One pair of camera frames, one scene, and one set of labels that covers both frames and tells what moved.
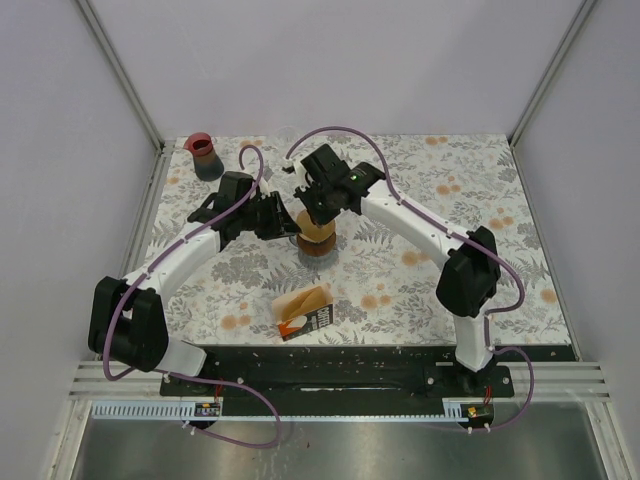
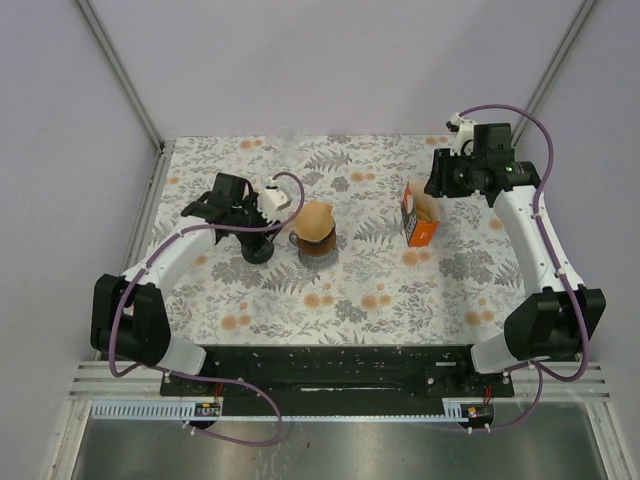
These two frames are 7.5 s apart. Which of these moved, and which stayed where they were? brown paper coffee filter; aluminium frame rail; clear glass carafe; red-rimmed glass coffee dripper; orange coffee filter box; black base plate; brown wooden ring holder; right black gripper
Moved: orange coffee filter box; right black gripper; red-rimmed glass coffee dripper
Stayed: aluminium frame rail; clear glass carafe; brown wooden ring holder; black base plate; brown paper coffee filter
